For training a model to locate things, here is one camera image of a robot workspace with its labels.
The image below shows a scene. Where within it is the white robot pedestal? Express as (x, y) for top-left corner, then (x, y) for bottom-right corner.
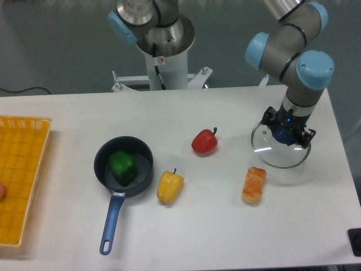
(111, 49), (213, 93)

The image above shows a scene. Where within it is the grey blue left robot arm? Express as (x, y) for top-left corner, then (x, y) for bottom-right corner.
(108, 1), (328, 148)

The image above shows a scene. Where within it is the yellow bell pepper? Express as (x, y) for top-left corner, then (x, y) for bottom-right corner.
(157, 168), (184, 205)

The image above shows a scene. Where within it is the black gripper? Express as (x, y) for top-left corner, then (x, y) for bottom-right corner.
(261, 106), (316, 148)

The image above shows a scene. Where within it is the dark pot blue handle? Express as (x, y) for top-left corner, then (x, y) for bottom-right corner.
(94, 136), (154, 255)

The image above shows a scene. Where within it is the black cable on floor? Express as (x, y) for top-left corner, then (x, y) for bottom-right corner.
(0, 86), (52, 95)

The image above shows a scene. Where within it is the black table edge device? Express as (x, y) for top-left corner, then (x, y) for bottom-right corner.
(347, 228), (361, 257)

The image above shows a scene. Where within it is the orange toy bread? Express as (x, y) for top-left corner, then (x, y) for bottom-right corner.
(241, 167), (267, 204)

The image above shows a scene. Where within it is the green bell pepper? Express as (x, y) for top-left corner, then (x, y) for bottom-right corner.
(108, 151), (137, 186)

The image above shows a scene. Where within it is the yellow woven basket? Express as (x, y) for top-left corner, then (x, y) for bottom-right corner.
(1, 115), (52, 247)

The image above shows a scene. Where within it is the red bell pepper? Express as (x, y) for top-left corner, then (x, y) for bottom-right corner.
(191, 127), (218, 155)

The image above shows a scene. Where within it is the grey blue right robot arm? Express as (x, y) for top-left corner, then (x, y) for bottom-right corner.
(245, 1), (334, 148)

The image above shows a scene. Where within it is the glass pot lid blue knob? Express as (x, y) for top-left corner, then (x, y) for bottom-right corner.
(251, 122), (311, 169)

